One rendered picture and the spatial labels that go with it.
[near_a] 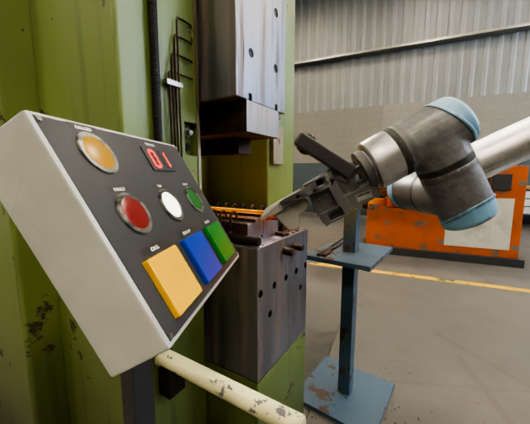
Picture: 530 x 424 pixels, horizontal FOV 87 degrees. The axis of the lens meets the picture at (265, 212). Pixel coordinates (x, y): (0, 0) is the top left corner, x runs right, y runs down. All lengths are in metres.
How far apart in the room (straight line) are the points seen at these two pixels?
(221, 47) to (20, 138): 0.69
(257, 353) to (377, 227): 3.66
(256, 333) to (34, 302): 0.73
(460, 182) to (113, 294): 0.51
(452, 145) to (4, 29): 1.18
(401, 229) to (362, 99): 5.04
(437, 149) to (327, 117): 8.29
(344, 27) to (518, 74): 4.26
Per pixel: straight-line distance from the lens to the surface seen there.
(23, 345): 1.28
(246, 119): 0.91
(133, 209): 0.38
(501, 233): 4.63
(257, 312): 0.93
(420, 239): 4.50
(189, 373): 0.86
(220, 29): 0.98
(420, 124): 0.53
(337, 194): 0.49
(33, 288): 1.21
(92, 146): 0.40
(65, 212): 0.35
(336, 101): 8.83
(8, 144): 0.38
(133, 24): 0.88
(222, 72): 0.93
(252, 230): 0.93
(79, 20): 0.98
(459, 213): 0.57
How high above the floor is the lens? 1.14
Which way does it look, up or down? 7 degrees down
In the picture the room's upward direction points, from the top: straight up
